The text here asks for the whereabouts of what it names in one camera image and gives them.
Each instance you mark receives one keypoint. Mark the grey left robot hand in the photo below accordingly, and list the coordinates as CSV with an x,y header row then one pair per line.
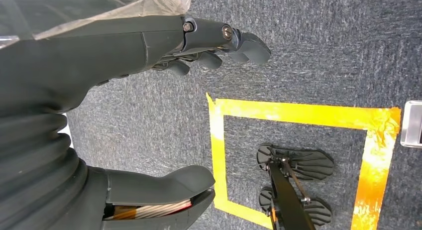
x,y
82,53

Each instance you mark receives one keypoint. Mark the clear plastic hand cover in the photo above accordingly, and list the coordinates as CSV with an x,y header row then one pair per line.
x,y
148,4

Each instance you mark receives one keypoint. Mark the silver device with screen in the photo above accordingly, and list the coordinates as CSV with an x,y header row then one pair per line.
x,y
412,123

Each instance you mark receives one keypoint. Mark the dark grey floor rug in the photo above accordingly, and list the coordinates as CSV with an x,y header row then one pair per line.
x,y
296,40

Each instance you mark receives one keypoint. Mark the yellow floor tape square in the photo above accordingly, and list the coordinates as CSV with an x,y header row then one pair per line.
x,y
296,113

